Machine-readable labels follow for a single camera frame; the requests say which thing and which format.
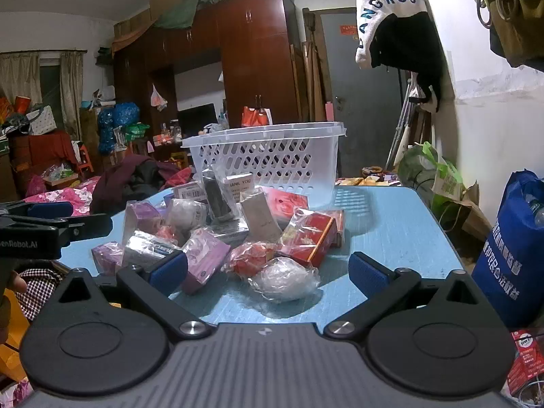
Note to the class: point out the red door sign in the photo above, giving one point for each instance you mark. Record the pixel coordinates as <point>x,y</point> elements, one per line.
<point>348,30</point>

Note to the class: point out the orange cloth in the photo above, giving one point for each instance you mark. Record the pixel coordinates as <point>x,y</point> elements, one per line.
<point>8,340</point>

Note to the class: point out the red paper cup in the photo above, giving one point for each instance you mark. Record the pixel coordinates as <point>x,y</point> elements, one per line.
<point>22,104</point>

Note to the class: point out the red cloth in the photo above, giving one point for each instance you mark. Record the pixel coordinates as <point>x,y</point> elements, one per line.
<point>42,144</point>

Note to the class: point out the brown paper bag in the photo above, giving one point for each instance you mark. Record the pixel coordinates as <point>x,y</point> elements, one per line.
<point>471,216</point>

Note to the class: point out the white plastic basket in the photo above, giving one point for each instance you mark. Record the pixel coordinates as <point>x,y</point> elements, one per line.
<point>272,157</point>

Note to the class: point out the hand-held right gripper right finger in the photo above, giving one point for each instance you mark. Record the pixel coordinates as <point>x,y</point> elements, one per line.
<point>367,273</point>

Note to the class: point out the white round item in bag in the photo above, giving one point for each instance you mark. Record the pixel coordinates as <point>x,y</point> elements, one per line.
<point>185,214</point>

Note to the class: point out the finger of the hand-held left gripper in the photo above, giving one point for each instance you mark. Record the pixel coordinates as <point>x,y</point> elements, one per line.
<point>91,225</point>
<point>51,209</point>

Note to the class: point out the metal crutches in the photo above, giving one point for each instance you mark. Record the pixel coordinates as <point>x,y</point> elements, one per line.
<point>401,127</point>

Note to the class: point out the red and white hanging bag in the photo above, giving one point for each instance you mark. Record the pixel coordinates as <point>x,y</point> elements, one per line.
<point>255,117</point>

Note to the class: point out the green plastic bag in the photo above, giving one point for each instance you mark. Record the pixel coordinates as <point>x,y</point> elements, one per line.
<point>446,178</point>

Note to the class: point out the white and black jacket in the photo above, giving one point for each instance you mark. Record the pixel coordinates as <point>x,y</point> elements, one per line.
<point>382,8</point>

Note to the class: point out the silver box in clear bag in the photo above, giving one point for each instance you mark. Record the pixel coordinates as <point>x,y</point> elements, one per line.
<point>142,250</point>

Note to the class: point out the small purple box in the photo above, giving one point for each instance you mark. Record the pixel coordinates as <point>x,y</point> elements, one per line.
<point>106,257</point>

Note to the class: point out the red packet in clear bag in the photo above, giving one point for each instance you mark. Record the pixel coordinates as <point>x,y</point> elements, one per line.
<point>250,259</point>

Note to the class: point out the black monitor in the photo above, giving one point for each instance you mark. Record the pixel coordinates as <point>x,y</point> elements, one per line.
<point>197,119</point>

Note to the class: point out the pink floral blanket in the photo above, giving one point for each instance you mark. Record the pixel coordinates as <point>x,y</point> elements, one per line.
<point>59,197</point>

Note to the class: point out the white ball in clear bag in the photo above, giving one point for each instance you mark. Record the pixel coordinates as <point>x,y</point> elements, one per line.
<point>282,280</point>

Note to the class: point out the person's left hand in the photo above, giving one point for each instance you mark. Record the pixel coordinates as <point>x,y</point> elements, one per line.
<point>17,282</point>

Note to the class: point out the grey door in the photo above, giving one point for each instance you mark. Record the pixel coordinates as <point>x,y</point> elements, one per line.
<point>361,106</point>

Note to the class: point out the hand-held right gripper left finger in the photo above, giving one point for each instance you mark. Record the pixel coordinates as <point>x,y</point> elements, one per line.
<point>170,268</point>

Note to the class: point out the dark flat box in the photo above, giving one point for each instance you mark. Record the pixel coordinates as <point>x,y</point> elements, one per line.
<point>229,233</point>

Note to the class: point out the brown wooden wardrobe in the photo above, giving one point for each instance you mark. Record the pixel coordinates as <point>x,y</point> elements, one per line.
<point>255,51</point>

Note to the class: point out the white card box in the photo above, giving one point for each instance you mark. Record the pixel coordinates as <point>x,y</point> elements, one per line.
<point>240,187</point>

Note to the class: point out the green cloth bundle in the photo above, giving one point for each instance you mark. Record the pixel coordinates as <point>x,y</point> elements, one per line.
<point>182,8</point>

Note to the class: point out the red box in clear bag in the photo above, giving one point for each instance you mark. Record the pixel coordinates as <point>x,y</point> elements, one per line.
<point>308,238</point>

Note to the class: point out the pink and white plastic bag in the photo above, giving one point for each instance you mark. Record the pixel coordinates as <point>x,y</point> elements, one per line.
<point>158,97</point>

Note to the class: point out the maroon clothes pile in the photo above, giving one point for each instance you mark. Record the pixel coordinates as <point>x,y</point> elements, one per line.
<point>131,182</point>

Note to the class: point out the brown hanging bag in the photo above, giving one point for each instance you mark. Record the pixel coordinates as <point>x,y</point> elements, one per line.
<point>518,21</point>

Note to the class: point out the large purple box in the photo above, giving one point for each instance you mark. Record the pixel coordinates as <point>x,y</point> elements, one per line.
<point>206,259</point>

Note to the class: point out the polka dot box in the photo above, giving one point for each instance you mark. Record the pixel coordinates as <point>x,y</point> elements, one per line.
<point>42,121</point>

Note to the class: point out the red plastic stool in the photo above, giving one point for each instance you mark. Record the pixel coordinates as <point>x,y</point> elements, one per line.
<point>85,161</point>

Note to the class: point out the wooden planks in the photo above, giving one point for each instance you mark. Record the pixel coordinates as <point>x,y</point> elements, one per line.
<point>310,85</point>

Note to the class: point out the purple box in clear bag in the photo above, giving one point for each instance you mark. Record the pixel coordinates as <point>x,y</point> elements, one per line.
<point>142,216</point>

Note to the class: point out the pink rose print box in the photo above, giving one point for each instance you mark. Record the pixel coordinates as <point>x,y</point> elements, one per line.
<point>287,204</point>

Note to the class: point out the blue shopping bag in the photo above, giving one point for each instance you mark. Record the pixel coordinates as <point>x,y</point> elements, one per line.
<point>510,263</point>

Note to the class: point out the red printed box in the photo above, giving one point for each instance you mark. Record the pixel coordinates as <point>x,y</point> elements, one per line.
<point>527,361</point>

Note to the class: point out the beige curtain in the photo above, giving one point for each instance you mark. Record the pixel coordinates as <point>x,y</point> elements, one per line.
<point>71,93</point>
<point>19,76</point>

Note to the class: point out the blue plastic bag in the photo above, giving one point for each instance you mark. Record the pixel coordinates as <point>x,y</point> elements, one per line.
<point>114,123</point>

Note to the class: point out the black pouch in clear bag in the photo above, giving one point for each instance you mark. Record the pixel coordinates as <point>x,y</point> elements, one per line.
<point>216,199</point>

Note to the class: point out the checked cloth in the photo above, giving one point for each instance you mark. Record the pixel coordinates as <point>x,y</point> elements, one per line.
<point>38,289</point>

